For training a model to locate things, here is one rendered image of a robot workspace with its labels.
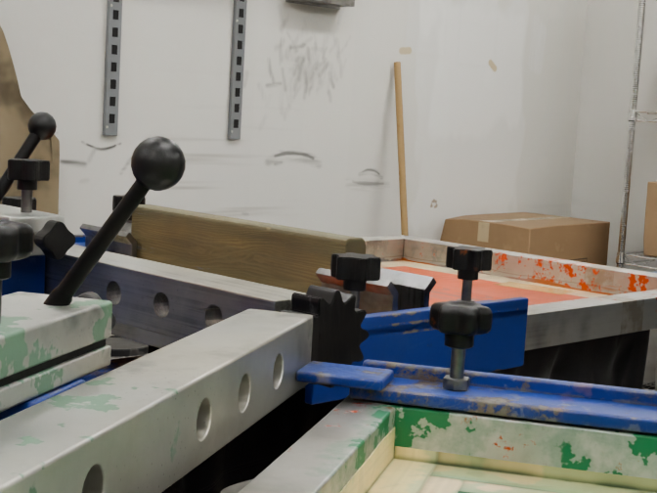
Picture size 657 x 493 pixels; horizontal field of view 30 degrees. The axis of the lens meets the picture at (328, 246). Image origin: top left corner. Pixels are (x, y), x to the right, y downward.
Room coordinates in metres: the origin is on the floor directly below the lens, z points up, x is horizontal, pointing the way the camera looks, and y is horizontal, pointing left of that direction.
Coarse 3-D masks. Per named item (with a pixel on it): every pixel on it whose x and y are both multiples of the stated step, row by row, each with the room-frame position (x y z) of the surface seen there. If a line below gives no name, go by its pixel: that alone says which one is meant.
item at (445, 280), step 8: (408, 272) 1.78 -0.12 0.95; (416, 272) 1.79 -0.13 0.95; (424, 272) 1.79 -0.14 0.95; (432, 272) 1.80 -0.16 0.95; (440, 272) 1.80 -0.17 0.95; (440, 280) 1.72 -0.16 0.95; (448, 280) 1.72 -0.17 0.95; (456, 280) 1.73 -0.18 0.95; (480, 280) 1.74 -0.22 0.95; (448, 288) 1.64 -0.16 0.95; (456, 288) 1.65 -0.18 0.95; (472, 288) 1.66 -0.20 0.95; (480, 288) 1.66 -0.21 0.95
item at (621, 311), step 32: (384, 256) 1.89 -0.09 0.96; (416, 256) 1.90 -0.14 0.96; (512, 256) 1.78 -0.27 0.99; (544, 256) 1.78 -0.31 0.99; (576, 288) 1.70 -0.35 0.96; (608, 288) 1.66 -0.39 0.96; (640, 288) 1.63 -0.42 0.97; (544, 320) 1.26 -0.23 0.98; (576, 320) 1.30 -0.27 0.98; (608, 320) 1.34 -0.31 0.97; (640, 320) 1.39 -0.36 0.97
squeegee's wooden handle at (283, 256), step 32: (160, 224) 1.41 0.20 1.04; (192, 224) 1.37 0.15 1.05; (224, 224) 1.33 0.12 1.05; (256, 224) 1.30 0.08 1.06; (160, 256) 1.41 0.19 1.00; (192, 256) 1.37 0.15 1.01; (224, 256) 1.33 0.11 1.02; (256, 256) 1.30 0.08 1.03; (288, 256) 1.26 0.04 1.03; (320, 256) 1.23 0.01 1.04; (288, 288) 1.26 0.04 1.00
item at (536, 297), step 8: (488, 288) 1.66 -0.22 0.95; (496, 288) 1.67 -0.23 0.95; (504, 288) 1.67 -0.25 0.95; (512, 288) 1.68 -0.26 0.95; (496, 296) 1.59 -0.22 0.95; (504, 296) 1.59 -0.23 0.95; (512, 296) 1.59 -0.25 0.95; (520, 296) 1.60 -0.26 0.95; (528, 296) 1.60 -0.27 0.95; (536, 296) 1.61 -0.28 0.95; (544, 296) 1.61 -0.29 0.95; (552, 296) 1.61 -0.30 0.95; (560, 296) 1.62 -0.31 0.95; (568, 296) 1.62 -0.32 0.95; (576, 296) 1.63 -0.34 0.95
